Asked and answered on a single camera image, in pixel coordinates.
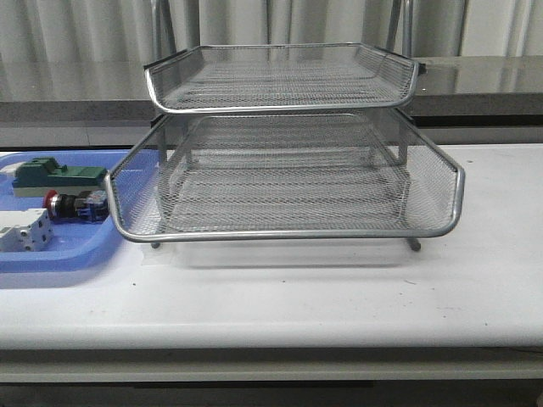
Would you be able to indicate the mesh tray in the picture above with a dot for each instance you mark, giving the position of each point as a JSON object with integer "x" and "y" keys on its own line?
{"x": 363, "y": 173}
{"x": 253, "y": 78}

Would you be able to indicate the red emergency push button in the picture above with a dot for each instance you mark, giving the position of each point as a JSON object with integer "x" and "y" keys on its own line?
{"x": 88, "y": 206}

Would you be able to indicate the blue plastic tray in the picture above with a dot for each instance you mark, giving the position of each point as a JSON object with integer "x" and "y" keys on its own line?
{"x": 75, "y": 245}

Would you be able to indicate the green terminal block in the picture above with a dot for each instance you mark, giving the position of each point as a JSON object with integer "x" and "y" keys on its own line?
{"x": 35, "y": 177}

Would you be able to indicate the white circuit breaker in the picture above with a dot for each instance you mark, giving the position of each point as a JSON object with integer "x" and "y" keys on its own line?
{"x": 27, "y": 230}

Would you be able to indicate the grey stone counter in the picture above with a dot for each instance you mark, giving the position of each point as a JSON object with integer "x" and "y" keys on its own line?
{"x": 454, "y": 91}

